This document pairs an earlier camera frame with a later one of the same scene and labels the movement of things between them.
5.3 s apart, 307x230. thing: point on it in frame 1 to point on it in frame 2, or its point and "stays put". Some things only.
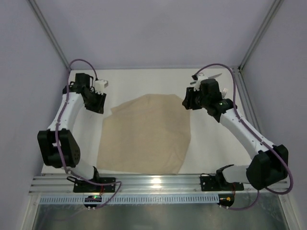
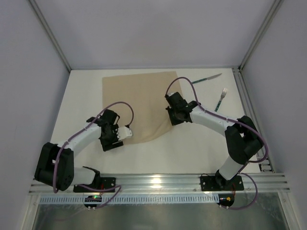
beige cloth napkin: [150, 133] to [146, 93]
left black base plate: [84, 187] stays put
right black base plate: [208, 183] stays put
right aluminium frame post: [268, 18] stays put
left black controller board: [92, 199] stays put
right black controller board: [226, 200] stays put
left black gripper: [96, 102] to [112, 145]
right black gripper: [188, 98] to [172, 117]
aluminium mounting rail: [184, 184] stays put
